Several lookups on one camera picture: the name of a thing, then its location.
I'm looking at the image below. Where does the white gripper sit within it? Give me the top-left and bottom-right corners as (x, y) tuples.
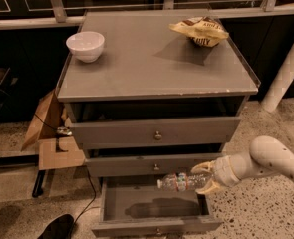
(191, 156), (240, 195)

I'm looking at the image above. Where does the clear plastic water bottle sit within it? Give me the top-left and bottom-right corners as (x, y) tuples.
(157, 172), (212, 192)

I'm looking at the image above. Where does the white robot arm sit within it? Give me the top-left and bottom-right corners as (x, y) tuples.
(191, 135), (294, 195)

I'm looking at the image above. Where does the grey middle drawer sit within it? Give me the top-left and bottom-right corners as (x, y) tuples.
(85, 153), (222, 177)

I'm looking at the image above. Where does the grey drawer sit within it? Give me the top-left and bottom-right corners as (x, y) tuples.
(93, 175), (221, 237)
(71, 117), (240, 149)
(85, 153), (222, 177)

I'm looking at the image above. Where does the grey top drawer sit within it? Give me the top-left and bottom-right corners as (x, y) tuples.
(71, 117), (240, 149)

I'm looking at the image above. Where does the grey bottom drawer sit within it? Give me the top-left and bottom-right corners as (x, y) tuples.
(93, 175), (221, 237)

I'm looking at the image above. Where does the grey wooden drawer cabinet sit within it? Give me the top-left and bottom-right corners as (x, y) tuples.
(55, 10), (262, 181)

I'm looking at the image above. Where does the yellow chip bag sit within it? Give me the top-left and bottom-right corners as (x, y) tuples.
(169, 17), (229, 48)

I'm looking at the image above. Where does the black shoe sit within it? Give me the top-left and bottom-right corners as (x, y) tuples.
(37, 214), (74, 239)

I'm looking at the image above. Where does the brown cardboard box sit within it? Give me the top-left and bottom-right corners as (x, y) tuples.
(21, 91), (85, 170)

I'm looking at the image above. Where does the black metal stand leg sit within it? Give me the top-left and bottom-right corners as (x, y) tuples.
(32, 170), (46, 198)

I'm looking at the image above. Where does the white ceramic bowl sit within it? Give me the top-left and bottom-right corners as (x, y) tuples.
(66, 31), (105, 63)

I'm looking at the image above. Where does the black cable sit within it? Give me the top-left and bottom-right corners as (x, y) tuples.
(33, 112), (98, 239)

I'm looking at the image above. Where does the white window railing frame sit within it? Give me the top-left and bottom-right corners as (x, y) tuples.
(0, 0), (294, 31)

